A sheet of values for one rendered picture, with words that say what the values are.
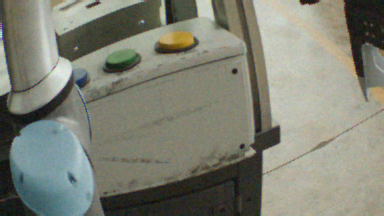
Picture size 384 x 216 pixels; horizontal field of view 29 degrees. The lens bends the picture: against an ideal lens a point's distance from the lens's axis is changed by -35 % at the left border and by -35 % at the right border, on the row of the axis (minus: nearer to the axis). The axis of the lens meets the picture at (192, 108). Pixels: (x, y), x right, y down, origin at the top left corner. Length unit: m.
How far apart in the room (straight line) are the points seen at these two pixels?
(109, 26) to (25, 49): 0.48
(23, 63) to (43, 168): 0.14
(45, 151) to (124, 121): 0.33
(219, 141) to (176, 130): 0.06
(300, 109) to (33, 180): 2.17
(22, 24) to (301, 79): 2.29
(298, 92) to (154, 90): 1.89
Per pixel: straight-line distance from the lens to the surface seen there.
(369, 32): 0.97
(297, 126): 2.84
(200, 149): 1.22
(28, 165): 0.84
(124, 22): 1.38
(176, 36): 1.20
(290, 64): 3.22
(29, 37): 0.91
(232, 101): 1.21
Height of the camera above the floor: 1.39
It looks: 27 degrees down
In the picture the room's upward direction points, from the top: 7 degrees counter-clockwise
